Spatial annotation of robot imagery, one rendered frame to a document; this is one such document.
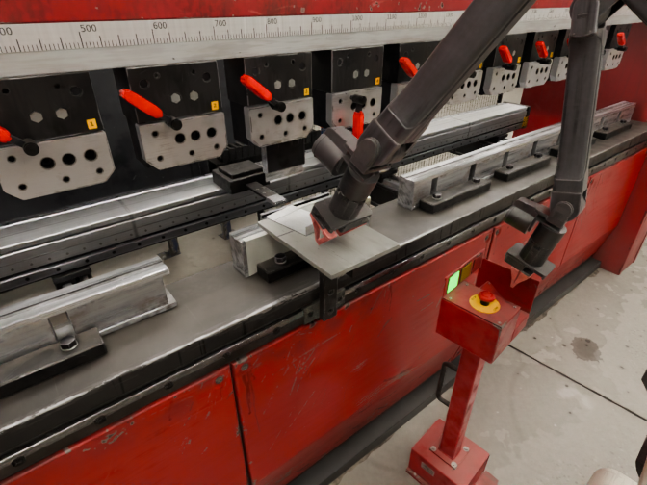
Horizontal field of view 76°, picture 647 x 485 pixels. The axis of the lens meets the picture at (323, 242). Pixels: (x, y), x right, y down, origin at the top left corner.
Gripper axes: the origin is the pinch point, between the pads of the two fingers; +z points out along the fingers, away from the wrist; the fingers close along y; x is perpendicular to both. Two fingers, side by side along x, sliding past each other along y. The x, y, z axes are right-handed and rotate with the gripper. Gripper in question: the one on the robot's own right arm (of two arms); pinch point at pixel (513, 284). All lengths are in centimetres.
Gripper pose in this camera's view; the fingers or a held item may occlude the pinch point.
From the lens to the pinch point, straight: 116.9
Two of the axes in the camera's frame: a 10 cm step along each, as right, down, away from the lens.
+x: -7.1, 3.7, -6.0
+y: -6.8, -5.6, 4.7
